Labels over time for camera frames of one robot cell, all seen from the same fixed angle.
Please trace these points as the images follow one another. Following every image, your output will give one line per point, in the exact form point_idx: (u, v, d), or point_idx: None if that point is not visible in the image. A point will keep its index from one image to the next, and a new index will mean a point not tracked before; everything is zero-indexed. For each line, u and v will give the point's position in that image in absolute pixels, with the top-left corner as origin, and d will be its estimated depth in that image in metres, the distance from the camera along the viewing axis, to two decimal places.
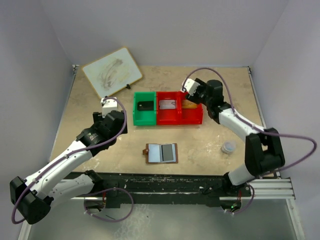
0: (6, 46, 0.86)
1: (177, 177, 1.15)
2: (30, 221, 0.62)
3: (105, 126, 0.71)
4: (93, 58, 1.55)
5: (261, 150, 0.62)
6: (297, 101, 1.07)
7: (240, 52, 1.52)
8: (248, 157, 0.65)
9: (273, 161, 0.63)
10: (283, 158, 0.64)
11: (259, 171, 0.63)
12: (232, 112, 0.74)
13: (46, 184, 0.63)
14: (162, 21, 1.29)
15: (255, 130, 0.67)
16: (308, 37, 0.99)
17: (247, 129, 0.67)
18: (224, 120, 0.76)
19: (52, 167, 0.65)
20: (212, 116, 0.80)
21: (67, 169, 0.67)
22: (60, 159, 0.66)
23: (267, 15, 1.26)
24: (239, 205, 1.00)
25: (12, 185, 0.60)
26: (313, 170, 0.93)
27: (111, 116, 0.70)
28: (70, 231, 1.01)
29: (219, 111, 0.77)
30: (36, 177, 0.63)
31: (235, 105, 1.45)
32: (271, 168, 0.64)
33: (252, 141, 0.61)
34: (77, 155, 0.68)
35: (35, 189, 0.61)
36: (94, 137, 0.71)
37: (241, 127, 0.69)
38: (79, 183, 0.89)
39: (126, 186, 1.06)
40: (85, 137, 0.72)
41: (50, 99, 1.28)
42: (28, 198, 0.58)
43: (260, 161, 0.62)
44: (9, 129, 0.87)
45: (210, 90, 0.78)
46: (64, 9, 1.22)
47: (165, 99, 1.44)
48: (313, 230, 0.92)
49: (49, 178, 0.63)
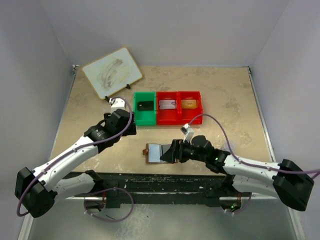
0: (6, 46, 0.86)
1: (177, 177, 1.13)
2: (34, 213, 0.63)
3: (111, 124, 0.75)
4: (93, 58, 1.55)
5: (293, 188, 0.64)
6: (297, 100, 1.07)
7: (240, 52, 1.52)
8: (286, 198, 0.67)
9: (306, 188, 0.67)
10: (309, 179, 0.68)
11: (303, 205, 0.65)
12: (237, 160, 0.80)
13: (54, 176, 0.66)
14: (162, 21, 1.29)
15: (272, 171, 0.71)
16: (308, 36, 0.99)
17: (264, 173, 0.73)
18: (232, 170, 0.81)
19: (60, 160, 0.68)
20: (216, 171, 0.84)
21: (72, 164, 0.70)
22: (68, 153, 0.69)
23: (266, 15, 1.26)
24: (239, 205, 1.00)
25: (21, 175, 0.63)
26: (313, 171, 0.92)
27: (116, 115, 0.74)
28: (70, 231, 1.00)
29: (222, 165, 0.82)
30: (45, 168, 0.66)
31: (235, 105, 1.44)
32: (307, 193, 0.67)
33: (284, 189, 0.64)
34: (84, 150, 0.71)
35: (43, 179, 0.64)
36: (100, 134, 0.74)
37: (256, 172, 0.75)
38: (81, 181, 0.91)
39: (126, 186, 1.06)
40: (92, 133, 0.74)
41: (50, 98, 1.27)
42: (36, 188, 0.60)
43: (299, 197, 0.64)
44: (9, 129, 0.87)
45: (202, 150, 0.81)
46: (64, 10, 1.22)
47: (165, 99, 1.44)
48: (313, 230, 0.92)
49: (57, 170, 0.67)
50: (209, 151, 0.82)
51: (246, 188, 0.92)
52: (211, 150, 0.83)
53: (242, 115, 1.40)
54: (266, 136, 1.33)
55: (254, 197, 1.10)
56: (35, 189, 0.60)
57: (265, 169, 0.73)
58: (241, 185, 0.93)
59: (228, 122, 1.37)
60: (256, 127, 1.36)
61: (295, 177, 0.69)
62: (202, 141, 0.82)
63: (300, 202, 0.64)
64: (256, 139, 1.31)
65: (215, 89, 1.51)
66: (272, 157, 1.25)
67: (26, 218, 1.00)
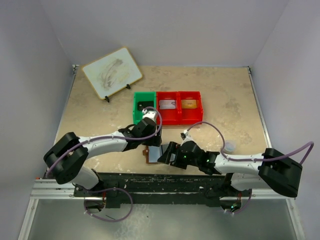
0: (6, 46, 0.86)
1: (177, 177, 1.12)
2: (61, 177, 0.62)
3: (138, 129, 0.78)
4: (93, 58, 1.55)
5: (279, 175, 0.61)
6: (297, 100, 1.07)
7: (240, 52, 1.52)
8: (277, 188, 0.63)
9: (295, 173, 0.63)
10: (296, 163, 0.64)
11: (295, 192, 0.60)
12: (225, 158, 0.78)
13: (93, 149, 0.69)
14: (162, 21, 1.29)
15: (257, 162, 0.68)
16: (307, 37, 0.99)
17: (250, 166, 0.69)
18: (223, 169, 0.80)
19: (103, 138, 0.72)
20: (210, 173, 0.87)
21: (104, 147, 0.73)
22: (107, 137, 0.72)
23: (267, 15, 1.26)
24: (239, 205, 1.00)
25: (67, 137, 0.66)
26: (313, 171, 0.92)
27: (145, 121, 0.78)
28: (70, 231, 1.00)
29: (212, 166, 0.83)
30: (90, 138, 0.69)
31: (235, 105, 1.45)
32: (297, 179, 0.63)
33: (269, 178, 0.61)
34: (119, 140, 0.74)
35: (86, 146, 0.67)
36: (130, 135, 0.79)
37: (243, 166, 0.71)
38: (89, 172, 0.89)
39: (126, 186, 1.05)
40: (124, 133, 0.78)
41: (50, 98, 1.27)
42: (78, 151, 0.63)
43: (287, 183, 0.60)
44: (9, 128, 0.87)
45: (192, 154, 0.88)
46: (64, 10, 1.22)
47: (165, 99, 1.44)
48: (313, 230, 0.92)
49: (97, 144, 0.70)
50: (198, 154, 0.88)
51: (244, 185, 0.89)
52: (201, 153, 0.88)
53: (242, 115, 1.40)
54: (266, 136, 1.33)
55: (254, 197, 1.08)
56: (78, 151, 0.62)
57: (250, 161, 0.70)
58: (238, 182, 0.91)
59: (228, 122, 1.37)
60: (256, 127, 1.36)
61: (281, 163, 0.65)
62: (189, 146, 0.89)
63: (291, 189, 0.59)
64: (256, 139, 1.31)
65: (215, 89, 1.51)
66: None
67: (26, 218, 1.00)
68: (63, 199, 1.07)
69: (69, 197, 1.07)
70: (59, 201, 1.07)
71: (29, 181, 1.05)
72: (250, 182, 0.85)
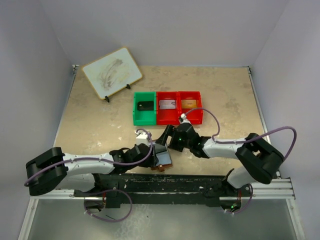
0: (6, 46, 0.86)
1: (177, 177, 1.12)
2: (33, 190, 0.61)
3: (130, 154, 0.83)
4: (93, 58, 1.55)
5: (255, 158, 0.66)
6: (297, 100, 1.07)
7: (240, 52, 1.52)
8: (252, 170, 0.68)
9: (273, 160, 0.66)
10: (278, 152, 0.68)
11: (269, 176, 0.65)
12: (213, 141, 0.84)
13: (75, 169, 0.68)
14: (162, 21, 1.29)
15: (238, 144, 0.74)
16: (308, 37, 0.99)
17: (232, 147, 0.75)
18: (211, 151, 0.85)
19: (87, 160, 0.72)
20: (198, 155, 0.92)
21: (89, 169, 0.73)
22: (94, 159, 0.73)
23: (267, 14, 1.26)
24: (239, 205, 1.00)
25: (52, 152, 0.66)
26: (313, 171, 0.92)
27: (137, 149, 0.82)
28: (70, 231, 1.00)
29: (202, 147, 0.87)
30: (73, 158, 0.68)
31: (235, 105, 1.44)
32: (275, 166, 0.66)
33: (244, 158, 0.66)
34: (105, 164, 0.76)
35: (67, 166, 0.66)
36: (119, 160, 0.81)
37: (226, 148, 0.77)
38: (84, 178, 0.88)
39: (126, 186, 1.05)
40: (114, 156, 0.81)
41: (50, 98, 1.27)
42: (57, 170, 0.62)
43: (262, 167, 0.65)
44: (9, 128, 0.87)
45: (185, 135, 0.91)
46: (64, 10, 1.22)
47: (165, 99, 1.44)
48: (313, 230, 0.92)
49: (80, 166, 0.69)
50: (191, 136, 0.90)
51: (238, 179, 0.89)
52: (194, 135, 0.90)
53: (242, 115, 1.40)
54: (266, 136, 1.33)
55: (254, 197, 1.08)
56: (56, 170, 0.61)
57: (232, 143, 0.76)
58: (233, 176, 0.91)
59: (228, 122, 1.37)
60: (256, 127, 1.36)
61: (261, 149, 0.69)
62: (184, 127, 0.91)
63: (263, 173, 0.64)
64: None
65: (215, 89, 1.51)
66: None
67: (26, 218, 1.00)
68: (63, 199, 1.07)
69: (69, 198, 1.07)
70: (59, 201, 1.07)
71: None
72: (241, 175, 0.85)
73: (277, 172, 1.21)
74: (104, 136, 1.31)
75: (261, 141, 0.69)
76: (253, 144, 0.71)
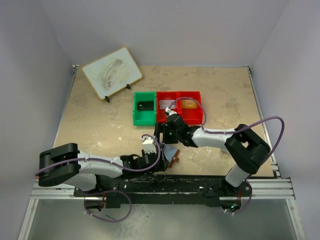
0: (5, 46, 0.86)
1: (176, 177, 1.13)
2: (43, 182, 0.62)
3: (138, 162, 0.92)
4: (92, 58, 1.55)
5: (244, 149, 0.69)
6: (297, 100, 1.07)
7: (241, 52, 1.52)
8: (239, 160, 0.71)
9: (260, 150, 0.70)
10: (265, 144, 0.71)
11: (255, 166, 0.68)
12: (202, 130, 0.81)
13: (87, 168, 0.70)
14: (162, 21, 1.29)
15: (228, 134, 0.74)
16: (307, 37, 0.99)
17: (221, 138, 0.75)
18: (200, 141, 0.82)
19: (100, 161, 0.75)
20: (187, 144, 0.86)
21: (100, 170, 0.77)
22: (106, 162, 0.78)
23: (267, 14, 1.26)
24: (239, 205, 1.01)
25: (68, 147, 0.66)
26: (313, 171, 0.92)
27: (146, 159, 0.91)
28: (70, 231, 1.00)
29: (191, 136, 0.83)
30: (87, 157, 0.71)
31: (235, 105, 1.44)
32: (262, 156, 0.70)
33: (233, 148, 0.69)
34: (115, 168, 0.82)
35: (80, 164, 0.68)
36: (128, 166, 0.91)
37: (215, 138, 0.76)
38: (88, 178, 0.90)
39: (126, 186, 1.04)
40: (124, 161, 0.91)
41: (50, 98, 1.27)
42: (70, 167, 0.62)
43: (249, 158, 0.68)
44: (9, 128, 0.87)
45: (173, 124, 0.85)
46: (64, 10, 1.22)
47: (165, 99, 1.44)
48: (313, 230, 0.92)
49: (92, 166, 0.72)
50: (179, 125, 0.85)
51: (235, 177, 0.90)
52: (183, 124, 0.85)
53: (242, 115, 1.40)
54: (266, 136, 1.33)
55: (254, 197, 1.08)
56: (69, 166, 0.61)
57: (222, 133, 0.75)
58: (229, 175, 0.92)
59: (228, 122, 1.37)
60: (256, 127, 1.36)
61: (249, 140, 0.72)
62: (172, 116, 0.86)
63: (251, 164, 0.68)
64: None
65: (216, 89, 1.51)
66: (272, 156, 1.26)
67: (26, 218, 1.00)
68: (63, 199, 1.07)
69: (69, 198, 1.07)
70: (59, 200, 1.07)
71: (29, 181, 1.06)
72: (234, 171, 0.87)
73: (277, 172, 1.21)
74: (104, 136, 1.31)
75: (250, 132, 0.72)
76: (242, 135, 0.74)
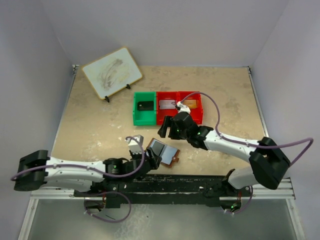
0: (6, 46, 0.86)
1: (176, 177, 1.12)
2: (16, 188, 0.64)
3: (126, 168, 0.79)
4: (93, 58, 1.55)
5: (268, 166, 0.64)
6: (297, 100, 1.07)
7: (241, 52, 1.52)
8: (260, 175, 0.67)
9: (281, 167, 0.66)
10: (287, 159, 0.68)
11: (276, 184, 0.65)
12: (218, 136, 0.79)
13: (57, 175, 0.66)
14: (162, 21, 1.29)
15: (250, 147, 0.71)
16: (307, 37, 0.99)
17: (243, 149, 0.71)
18: (213, 146, 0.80)
19: (73, 167, 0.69)
20: (197, 145, 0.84)
21: (76, 176, 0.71)
22: (82, 167, 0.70)
23: (267, 14, 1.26)
24: (239, 205, 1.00)
25: (38, 154, 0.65)
26: (313, 171, 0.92)
27: (135, 164, 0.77)
28: (70, 231, 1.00)
29: (202, 139, 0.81)
30: (57, 163, 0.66)
31: (234, 105, 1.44)
32: (282, 173, 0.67)
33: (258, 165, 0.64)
34: (94, 173, 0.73)
35: (48, 171, 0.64)
36: (113, 171, 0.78)
37: (235, 148, 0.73)
38: (78, 181, 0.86)
39: (126, 186, 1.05)
40: (108, 166, 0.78)
41: (50, 98, 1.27)
42: (36, 174, 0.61)
43: (273, 175, 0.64)
44: (9, 129, 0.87)
45: (182, 124, 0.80)
46: (64, 10, 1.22)
47: (165, 99, 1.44)
48: (313, 230, 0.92)
49: (63, 172, 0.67)
50: (189, 126, 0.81)
51: (239, 181, 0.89)
52: (193, 125, 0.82)
53: (242, 115, 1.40)
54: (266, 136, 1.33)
55: (254, 197, 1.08)
56: (35, 174, 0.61)
57: (244, 144, 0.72)
58: (234, 178, 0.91)
59: (228, 122, 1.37)
60: (256, 127, 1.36)
61: (272, 154, 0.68)
62: (181, 115, 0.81)
63: (274, 182, 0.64)
64: (256, 139, 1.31)
65: (216, 89, 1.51)
66: None
67: (26, 218, 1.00)
68: (63, 199, 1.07)
69: (69, 198, 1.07)
70: (59, 200, 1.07)
71: None
72: (243, 177, 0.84)
73: None
74: (104, 136, 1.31)
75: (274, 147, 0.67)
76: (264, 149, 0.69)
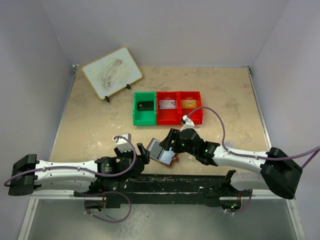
0: (6, 46, 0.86)
1: (177, 177, 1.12)
2: (10, 192, 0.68)
3: (121, 166, 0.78)
4: (93, 58, 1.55)
5: (282, 176, 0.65)
6: (297, 100, 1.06)
7: (241, 52, 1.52)
8: (274, 186, 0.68)
9: (294, 175, 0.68)
10: (297, 167, 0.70)
11: (292, 193, 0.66)
12: (226, 151, 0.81)
13: (48, 178, 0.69)
14: (162, 21, 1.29)
15: (260, 159, 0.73)
16: (307, 37, 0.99)
17: (252, 162, 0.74)
18: (221, 161, 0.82)
19: (63, 169, 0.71)
20: (206, 163, 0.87)
21: (67, 178, 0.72)
22: (72, 167, 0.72)
23: (267, 14, 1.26)
24: (239, 205, 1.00)
25: (27, 158, 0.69)
26: (313, 172, 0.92)
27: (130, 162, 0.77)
28: (70, 232, 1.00)
29: (211, 156, 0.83)
30: (46, 166, 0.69)
31: (234, 106, 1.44)
32: (296, 181, 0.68)
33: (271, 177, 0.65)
34: (85, 173, 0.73)
35: (37, 175, 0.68)
36: (107, 170, 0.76)
37: (245, 162, 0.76)
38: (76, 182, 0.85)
39: (126, 186, 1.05)
40: (101, 165, 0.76)
41: (50, 98, 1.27)
42: (26, 178, 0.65)
43: (287, 184, 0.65)
44: (9, 128, 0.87)
45: (191, 142, 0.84)
46: (64, 10, 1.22)
47: (165, 99, 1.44)
48: (313, 230, 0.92)
49: (53, 174, 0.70)
50: (197, 143, 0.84)
51: (244, 184, 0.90)
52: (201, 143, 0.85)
53: (242, 115, 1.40)
54: (266, 136, 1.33)
55: (254, 197, 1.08)
56: (25, 178, 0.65)
57: (252, 157, 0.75)
58: (238, 181, 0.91)
59: (228, 122, 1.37)
60: (256, 127, 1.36)
61: (283, 164, 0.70)
62: (189, 134, 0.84)
63: (289, 191, 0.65)
64: (256, 139, 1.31)
65: (216, 89, 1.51)
66: None
67: (26, 218, 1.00)
68: (63, 199, 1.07)
69: (69, 198, 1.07)
70: (59, 201, 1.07)
71: None
72: (252, 182, 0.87)
73: None
74: (104, 136, 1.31)
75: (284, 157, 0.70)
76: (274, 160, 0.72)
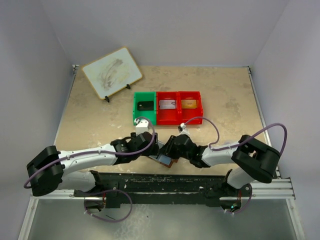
0: (6, 46, 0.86)
1: (177, 177, 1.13)
2: (36, 191, 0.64)
3: (134, 143, 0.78)
4: (92, 59, 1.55)
5: (253, 159, 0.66)
6: (297, 100, 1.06)
7: (241, 52, 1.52)
8: (250, 171, 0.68)
9: (269, 158, 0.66)
10: (273, 149, 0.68)
11: (268, 175, 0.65)
12: (210, 149, 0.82)
13: (74, 165, 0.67)
14: (162, 21, 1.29)
15: (233, 148, 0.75)
16: (307, 37, 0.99)
17: (228, 152, 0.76)
18: (210, 160, 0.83)
19: (85, 154, 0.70)
20: (199, 166, 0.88)
21: (91, 162, 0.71)
22: (93, 152, 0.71)
23: (267, 14, 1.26)
24: (239, 205, 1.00)
25: (47, 151, 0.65)
26: (313, 172, 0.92)
27: (142, 137, 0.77)
28: (70, 232, 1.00)
29: (201, 157, 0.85)
30: (70, 154, 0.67)
31: (234, 105, 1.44)
32: (273, 163, 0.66)
33: (241, 162, 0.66)
34: (106, 155, 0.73)
35: (64, 164, 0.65)
36: (123, 150, 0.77)
37: (222, 154, 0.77)
38: (85, 178, 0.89)
39: (126, 186, 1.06)
40: (116, 145, 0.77)
41: (50, 98, 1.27)
42: (53, 169, 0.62)
43: (259, 166, 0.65)
44: (9, 128, 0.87)
45: (183, 146, 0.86)
46: (64, 10, 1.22)
47: (165, 99, 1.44)
48: (313, 230, 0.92)
49: (78, 161, 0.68)
50: (190, 147, 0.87)
51: (238, 180, 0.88)
52: (193, 146, 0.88)
53: (242, 115, 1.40)
54: (266, 136, 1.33)
55: (254, 197, 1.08)
56: (52, 169, 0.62)
57: (227, 148, 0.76)
58: (232, 178, 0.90)
59: (228, 122, 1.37)
60: (256, 127, 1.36)
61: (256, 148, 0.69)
62: (181, 139, 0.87)
63: (263, 173, 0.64)
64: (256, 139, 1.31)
65: (216, 89, 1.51)
66: None
67: (26, 218, 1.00)
68: (63, 199, 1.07)
69: (69, 197, 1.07)
70: (59, 201, 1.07)
71: None
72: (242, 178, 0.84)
73: (277, 172, 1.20)
74: (104, 136, 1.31)
75: (254, 141, 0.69)
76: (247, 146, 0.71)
